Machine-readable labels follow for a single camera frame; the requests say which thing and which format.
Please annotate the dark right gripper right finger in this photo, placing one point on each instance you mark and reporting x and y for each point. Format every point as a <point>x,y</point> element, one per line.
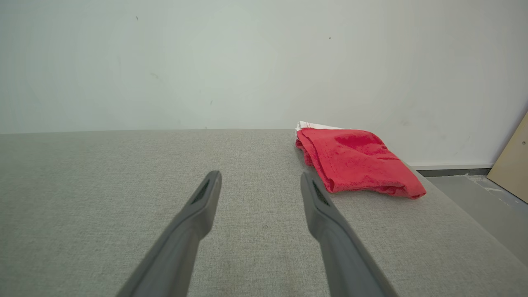
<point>342,255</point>

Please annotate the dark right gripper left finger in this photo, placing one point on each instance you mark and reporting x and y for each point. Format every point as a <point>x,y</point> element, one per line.
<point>181,243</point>

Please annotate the red garment with white trim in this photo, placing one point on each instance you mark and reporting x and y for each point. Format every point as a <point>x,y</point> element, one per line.
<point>354,161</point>

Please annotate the white and black baseboard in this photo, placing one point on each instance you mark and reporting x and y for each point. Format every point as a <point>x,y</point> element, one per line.
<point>453,170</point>

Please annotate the light wooden board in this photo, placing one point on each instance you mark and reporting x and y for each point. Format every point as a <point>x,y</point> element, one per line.
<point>513,165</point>

